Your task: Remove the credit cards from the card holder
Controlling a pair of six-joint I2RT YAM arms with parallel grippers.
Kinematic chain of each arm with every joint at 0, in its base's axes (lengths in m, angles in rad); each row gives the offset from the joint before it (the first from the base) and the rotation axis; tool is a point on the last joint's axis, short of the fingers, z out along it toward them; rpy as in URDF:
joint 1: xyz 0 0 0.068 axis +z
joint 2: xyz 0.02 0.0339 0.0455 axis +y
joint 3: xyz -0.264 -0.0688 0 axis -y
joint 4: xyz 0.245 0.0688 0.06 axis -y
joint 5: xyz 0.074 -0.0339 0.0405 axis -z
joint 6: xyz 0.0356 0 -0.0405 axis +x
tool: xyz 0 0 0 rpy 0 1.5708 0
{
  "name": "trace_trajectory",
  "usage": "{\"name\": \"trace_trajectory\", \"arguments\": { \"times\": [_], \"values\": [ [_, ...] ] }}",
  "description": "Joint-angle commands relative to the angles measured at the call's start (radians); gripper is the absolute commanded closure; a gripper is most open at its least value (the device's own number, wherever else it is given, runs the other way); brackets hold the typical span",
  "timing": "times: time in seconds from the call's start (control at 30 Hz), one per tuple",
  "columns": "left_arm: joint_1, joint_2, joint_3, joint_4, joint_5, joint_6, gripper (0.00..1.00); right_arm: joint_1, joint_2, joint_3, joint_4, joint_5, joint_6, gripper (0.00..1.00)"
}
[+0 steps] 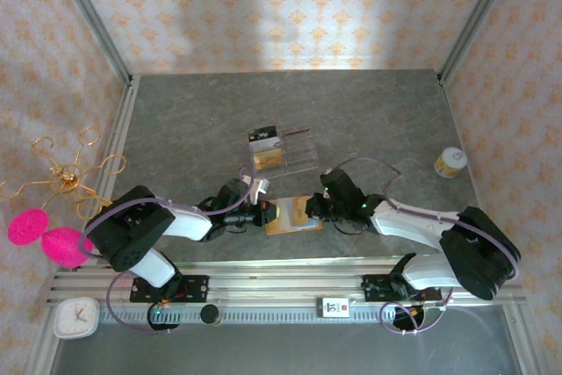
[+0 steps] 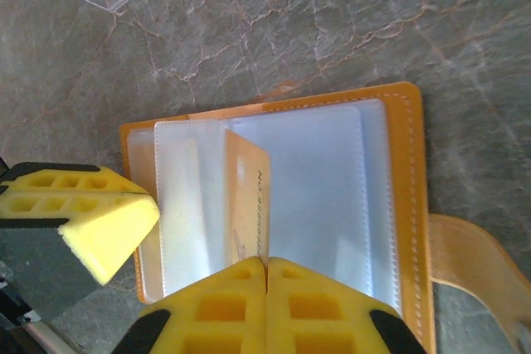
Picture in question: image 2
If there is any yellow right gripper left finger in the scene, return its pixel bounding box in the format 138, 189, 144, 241
119, 257, 267, 354

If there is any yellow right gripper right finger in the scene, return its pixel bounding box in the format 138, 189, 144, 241
265, 256, 422, 354

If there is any yellow leather card holder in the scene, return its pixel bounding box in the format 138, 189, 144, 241
119, 80, 531, 354

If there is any gold VIP numbered card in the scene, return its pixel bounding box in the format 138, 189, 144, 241
225, 128, 274, 266

